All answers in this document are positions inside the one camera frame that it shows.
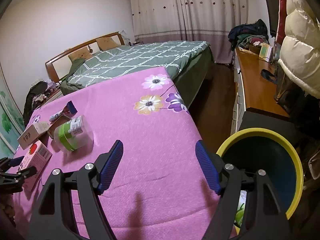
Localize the brown pillow left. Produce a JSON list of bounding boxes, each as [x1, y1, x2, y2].
[[68, 47, 93, 62]]

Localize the yellow rim trash bin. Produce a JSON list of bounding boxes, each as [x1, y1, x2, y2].
[[216, 128, 303, 221]]

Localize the dark clothes pile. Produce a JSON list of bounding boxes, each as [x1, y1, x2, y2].
[[23, 81, 48, 126]]

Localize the black television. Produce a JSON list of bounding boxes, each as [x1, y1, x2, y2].
[[266, 0, 279, 37]]

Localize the sliding wardrobe door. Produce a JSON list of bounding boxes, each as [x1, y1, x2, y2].
[[0, 69, 25, 158]]

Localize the green plaid bed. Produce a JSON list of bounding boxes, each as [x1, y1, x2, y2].
[[60, 41, 214, 107]]

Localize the white puffer jacket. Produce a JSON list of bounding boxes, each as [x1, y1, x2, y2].
[[278, 0, 319, 99]]

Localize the white nightstand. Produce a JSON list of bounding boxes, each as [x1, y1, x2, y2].
[[40, 88, 63, 107]]

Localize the wooden desk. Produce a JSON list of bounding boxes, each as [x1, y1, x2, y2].
[[231, 48, 294, 137]]

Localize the pink floral bed sheet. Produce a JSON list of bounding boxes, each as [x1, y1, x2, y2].
[[14, 67, 219, 239]]

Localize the green label plastic bottle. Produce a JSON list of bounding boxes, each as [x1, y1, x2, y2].
[[54, 115, 94, 153]]

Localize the red garment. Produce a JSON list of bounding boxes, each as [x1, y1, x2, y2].
[[275, 0, 287, 45]]

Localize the brown pillow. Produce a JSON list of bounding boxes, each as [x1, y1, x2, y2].
[[68, 47, 93, 62], [96, 37, 120, 51]]

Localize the wooden headboard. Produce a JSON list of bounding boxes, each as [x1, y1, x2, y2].
[[45, 32, 125, 82]]

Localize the brown pillow right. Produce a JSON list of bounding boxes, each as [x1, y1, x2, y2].
[[96, 37, 120, 51]]

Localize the striped pink curtain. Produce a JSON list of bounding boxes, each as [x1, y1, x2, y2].
[[131, 0, 248, 63]]

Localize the pink strawberry milk carton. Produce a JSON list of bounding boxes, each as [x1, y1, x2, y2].
[[17, 140, 52, 192]]

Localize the clothes heap on desk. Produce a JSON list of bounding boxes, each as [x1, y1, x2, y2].
[[228, 19, 269, 51]]

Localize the small cardboard box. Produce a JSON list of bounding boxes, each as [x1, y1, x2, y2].
[[18, 121, 50, 150]]

